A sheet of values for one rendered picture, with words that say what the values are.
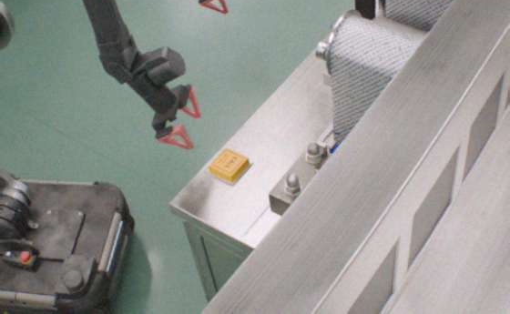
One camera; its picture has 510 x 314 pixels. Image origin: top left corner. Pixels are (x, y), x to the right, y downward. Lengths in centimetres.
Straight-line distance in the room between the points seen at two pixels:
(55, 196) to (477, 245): 203
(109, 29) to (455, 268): 85
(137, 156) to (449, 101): 242
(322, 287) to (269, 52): 289
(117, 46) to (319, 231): 89
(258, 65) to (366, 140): 269
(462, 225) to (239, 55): 263
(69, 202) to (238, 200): 114
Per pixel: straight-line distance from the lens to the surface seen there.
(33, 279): 250
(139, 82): 150
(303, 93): 187
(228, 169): 168
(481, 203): 94
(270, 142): 175
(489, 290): 86
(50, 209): 265
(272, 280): 60
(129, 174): 301
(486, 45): 82
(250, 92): 324
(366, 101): 143
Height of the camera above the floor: 216
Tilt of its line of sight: 46 degrees down
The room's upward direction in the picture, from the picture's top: 9 degrees counter-clockwise
